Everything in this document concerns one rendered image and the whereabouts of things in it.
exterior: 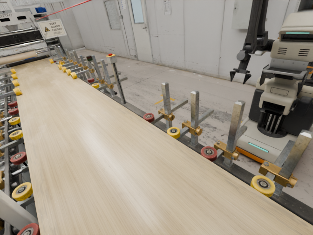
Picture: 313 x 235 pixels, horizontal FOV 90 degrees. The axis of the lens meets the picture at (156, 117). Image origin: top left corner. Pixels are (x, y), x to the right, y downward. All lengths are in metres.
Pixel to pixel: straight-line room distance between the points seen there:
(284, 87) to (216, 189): 1.12
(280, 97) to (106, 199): 1.47
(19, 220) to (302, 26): 1.82
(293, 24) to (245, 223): 1.22
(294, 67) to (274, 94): 0.26
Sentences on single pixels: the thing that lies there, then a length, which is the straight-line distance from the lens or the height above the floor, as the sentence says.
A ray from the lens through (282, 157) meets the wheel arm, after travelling 1.02.
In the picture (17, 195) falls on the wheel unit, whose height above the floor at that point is 0.91.
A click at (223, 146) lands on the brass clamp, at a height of 0.83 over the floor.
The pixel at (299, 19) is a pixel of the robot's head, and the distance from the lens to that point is 1.49.
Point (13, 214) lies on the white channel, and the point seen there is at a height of 0.93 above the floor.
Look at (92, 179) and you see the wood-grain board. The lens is 0.87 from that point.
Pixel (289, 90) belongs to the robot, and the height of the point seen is 0.87.
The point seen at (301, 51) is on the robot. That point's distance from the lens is 1.54.
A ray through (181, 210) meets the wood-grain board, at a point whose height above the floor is 0.90.
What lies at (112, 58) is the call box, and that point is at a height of 1.20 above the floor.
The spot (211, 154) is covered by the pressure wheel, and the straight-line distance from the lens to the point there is 0.85.
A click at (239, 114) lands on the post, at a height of 1.09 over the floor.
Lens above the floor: 1.53
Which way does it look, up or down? 35 degrees down
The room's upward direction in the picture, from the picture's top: 9 degrees counter-clockwise
